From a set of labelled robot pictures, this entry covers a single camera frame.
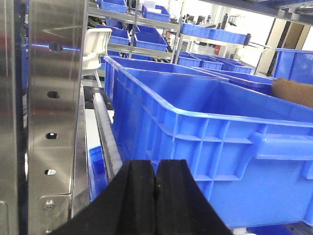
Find far right blue bin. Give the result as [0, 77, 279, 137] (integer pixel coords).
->
[273, 48, 313, 85]

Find metal storage shelf rack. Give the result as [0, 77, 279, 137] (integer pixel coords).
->
[87, 0, 270, 63]

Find white roller rail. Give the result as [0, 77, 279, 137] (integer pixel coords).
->
[93, 93, 122, 183]

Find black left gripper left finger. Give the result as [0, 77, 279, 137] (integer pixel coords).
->
[53, 160, 156, 235]

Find near blue plastic bin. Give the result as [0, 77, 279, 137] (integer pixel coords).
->
[112, 69, 313, 228]

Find blue bin holding box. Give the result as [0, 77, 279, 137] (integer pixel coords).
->
[103, 55, 229, 103]

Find stainless steel post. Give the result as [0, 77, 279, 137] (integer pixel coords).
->
[0, 0, 89, 235]

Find white plastic chair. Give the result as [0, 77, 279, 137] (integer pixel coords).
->
[82, 27, 112, 76]

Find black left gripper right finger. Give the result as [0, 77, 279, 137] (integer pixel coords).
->
[156, 160, 232, 235]

